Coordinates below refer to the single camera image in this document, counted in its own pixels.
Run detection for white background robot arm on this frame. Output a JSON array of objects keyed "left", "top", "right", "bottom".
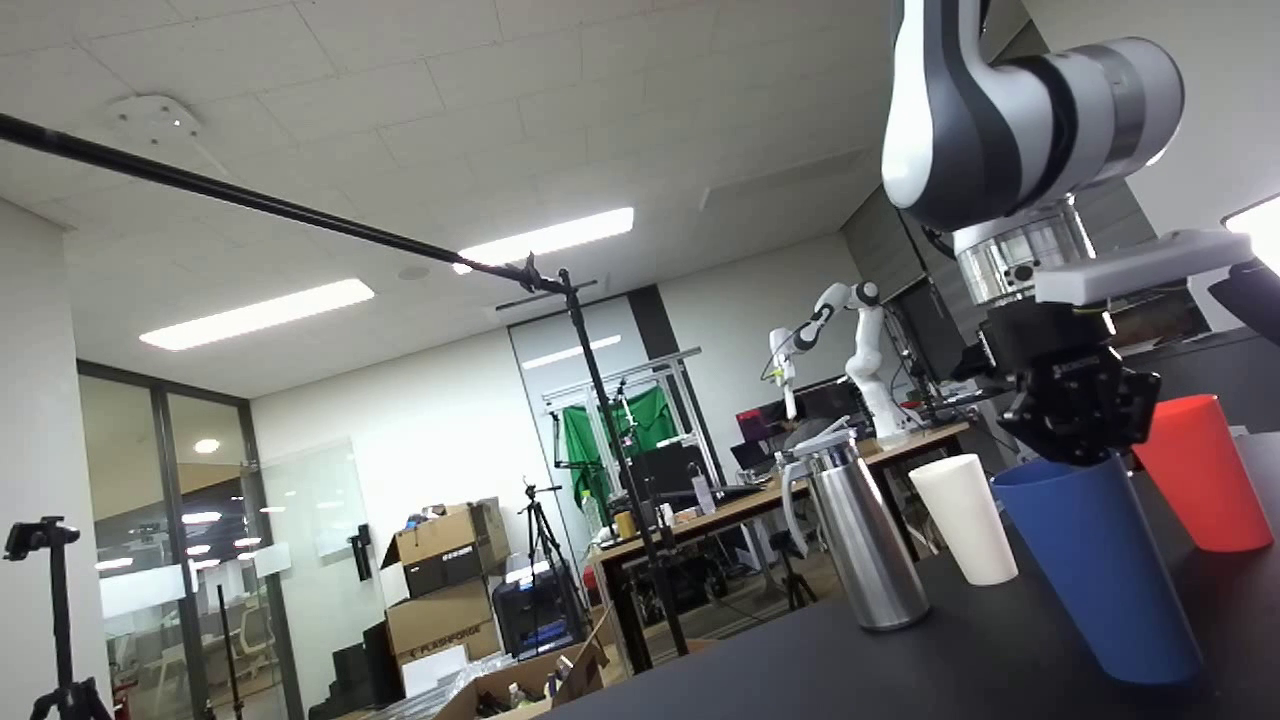
[{"left": 764, "top": 281, "right": 912, "bottom": 442}]

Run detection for white plastic cup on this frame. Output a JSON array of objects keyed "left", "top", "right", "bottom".
[{"left": 907, "top": 453, "right": 1022, "bottom": 590}]

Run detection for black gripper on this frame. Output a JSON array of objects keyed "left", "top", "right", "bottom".
[{"left": 979, "top": 302, "right": 1161, "bottom": 464}]

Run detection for stainless steel thermos jug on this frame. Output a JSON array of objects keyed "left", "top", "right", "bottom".
[{"left": 795, "top": 430, "right": 929, "bottom": 633}]

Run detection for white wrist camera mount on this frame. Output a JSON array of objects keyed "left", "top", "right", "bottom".
[{"left": 1031, "top": 228, "right": 1252, "bottom": 308}]

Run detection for stacked cardboard boxes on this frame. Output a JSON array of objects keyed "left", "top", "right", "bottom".
[{"left": 385, "top": 501, "right": 509, "bottom": 676}]

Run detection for green cloth on rack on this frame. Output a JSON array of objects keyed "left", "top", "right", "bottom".
[{"left": 558, "top": 387, "right": 675, "bottom": 510}]

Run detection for black boom pole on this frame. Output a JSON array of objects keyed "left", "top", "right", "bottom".
[{"left": 0, "top": 113, "right": 581, "bottom": 306}]

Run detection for wooden background table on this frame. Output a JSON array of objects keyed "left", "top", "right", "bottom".
[{"left": 599, "top": 424, "right": 964, "bottom": 674}]

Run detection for blue plastic cup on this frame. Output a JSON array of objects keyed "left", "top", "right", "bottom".
[{"left": 995, "top": 457, "right": 1200, "bottom": 690}]

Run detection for black light stand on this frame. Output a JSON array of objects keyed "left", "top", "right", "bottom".
[{"left": 558, "top": 270, "right": 687, "bottom": 661}]

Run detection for pink plastic cup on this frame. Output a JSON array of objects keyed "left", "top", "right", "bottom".
[{"left": 1137, "top": 394, "right": 1271, "bottom": 556}]

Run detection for black camera tripod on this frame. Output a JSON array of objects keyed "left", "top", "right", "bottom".
[{"left": 4, "top": 516, "right": 111, "bottom": 720}]

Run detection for open cardboard box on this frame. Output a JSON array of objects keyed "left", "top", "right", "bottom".
[{"left": 431, "top": 610, "right": 621, "bottom": 720}]

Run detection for small tripod on floor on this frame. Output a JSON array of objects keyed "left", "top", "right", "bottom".
[{"left": 525, "top": 484, "right": 584, "bottom": 638}]

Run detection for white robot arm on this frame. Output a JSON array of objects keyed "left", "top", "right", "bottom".
[{"left": 882, "top": 0, "right": 1185, "bottom": 464}]

